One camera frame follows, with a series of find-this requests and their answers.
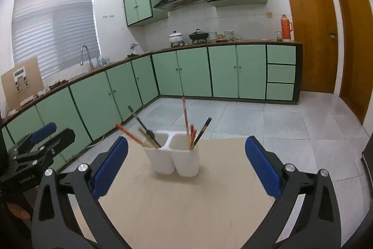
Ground white window blind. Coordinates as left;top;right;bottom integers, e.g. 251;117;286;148
12;0;101;79

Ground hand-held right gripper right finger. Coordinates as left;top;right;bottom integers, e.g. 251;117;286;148
245;136;342;249

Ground row of glass jars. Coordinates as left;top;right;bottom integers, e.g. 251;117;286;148
209;30;243;42

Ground light wooden chopstick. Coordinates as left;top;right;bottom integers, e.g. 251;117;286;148
138;128;153;148

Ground white cooking pot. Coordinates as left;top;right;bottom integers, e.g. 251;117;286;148
168;30;185;47

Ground black chopstick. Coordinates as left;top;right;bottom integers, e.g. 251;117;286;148
194;117;212;147
128;105;162;148

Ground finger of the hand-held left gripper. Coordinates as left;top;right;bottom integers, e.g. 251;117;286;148
38;128;76;172
28;122;58;145

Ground white two-compartment utensil holder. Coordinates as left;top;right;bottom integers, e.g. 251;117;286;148
143;130;201;177

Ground wooden door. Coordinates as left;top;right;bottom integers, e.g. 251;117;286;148
332;0;373;125
280;0;339;94

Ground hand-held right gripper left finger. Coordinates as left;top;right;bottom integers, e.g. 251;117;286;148
31;137;130;249

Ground cardboard sheet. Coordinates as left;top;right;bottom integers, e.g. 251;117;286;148
0;56;45;110

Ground black cabinet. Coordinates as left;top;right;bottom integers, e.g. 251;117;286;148
361;137;373;174

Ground green lower kitchen cabinets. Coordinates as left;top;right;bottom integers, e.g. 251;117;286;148
0;43;304;171

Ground orange thermos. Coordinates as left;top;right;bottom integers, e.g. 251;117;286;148
280;14;293;42

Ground metal kitchen faucet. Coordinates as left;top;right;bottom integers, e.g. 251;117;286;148
80;45;94;70

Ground black wok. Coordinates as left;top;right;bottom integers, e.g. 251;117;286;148
189;29;210;43

